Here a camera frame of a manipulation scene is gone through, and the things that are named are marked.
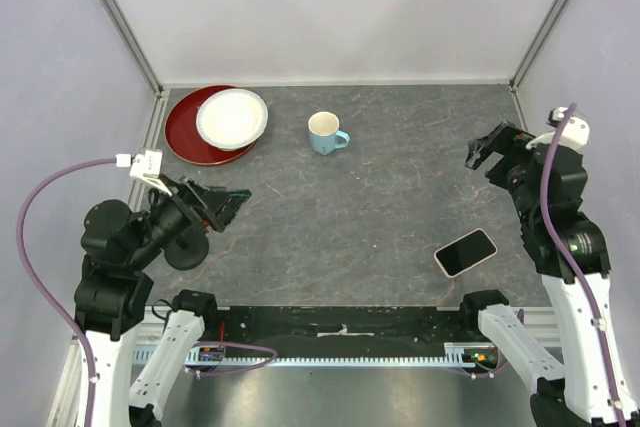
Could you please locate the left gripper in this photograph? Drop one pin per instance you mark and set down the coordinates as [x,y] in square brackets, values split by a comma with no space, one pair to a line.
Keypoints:
[199,201]

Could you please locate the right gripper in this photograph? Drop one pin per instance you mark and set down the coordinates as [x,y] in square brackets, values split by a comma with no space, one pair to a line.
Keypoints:
[506,138]

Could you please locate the black phone stand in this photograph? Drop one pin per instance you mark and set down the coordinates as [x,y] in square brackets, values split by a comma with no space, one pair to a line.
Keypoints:
[187,251]

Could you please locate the smartphone with beige case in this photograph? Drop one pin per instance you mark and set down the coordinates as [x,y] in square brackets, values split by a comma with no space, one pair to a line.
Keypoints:
[465,253]

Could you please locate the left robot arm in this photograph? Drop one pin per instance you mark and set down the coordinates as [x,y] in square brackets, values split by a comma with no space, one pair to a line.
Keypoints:
[110,300]

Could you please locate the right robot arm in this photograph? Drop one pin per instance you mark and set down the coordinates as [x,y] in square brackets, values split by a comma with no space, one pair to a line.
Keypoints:
[545,181]

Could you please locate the white paper plate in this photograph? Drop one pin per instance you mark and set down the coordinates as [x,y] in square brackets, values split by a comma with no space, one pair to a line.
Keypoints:
[232,119]

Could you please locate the red round plate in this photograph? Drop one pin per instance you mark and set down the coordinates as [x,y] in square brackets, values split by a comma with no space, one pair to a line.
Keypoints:
[183,138]

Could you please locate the light blue mug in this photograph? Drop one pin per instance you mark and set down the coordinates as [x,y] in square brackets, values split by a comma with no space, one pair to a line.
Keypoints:
[325,133]

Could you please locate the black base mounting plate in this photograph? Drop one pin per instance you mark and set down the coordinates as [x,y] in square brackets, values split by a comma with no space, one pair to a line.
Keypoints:
[343,332]

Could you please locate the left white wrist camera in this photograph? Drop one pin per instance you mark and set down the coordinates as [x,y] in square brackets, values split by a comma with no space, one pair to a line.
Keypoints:
[144,167]

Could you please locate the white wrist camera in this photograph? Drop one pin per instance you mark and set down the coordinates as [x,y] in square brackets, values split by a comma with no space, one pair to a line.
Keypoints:
[144,167]
[575,134]

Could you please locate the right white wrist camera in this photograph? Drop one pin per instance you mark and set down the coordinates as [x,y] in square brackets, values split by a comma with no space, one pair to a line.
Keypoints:
[575,134]

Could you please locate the white slotted cable duct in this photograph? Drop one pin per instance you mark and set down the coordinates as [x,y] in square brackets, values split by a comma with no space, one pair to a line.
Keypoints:
[453,357]

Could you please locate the right aluminium frame post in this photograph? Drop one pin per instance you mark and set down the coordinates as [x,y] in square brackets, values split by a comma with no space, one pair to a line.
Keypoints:
[541,36]

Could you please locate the aluminium frame post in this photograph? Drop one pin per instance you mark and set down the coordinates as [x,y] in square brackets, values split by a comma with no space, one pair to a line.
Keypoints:
[125,31]
[541,36]

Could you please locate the left aluminium frame post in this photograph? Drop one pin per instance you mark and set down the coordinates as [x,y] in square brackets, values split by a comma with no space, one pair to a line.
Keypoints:
[125,31]

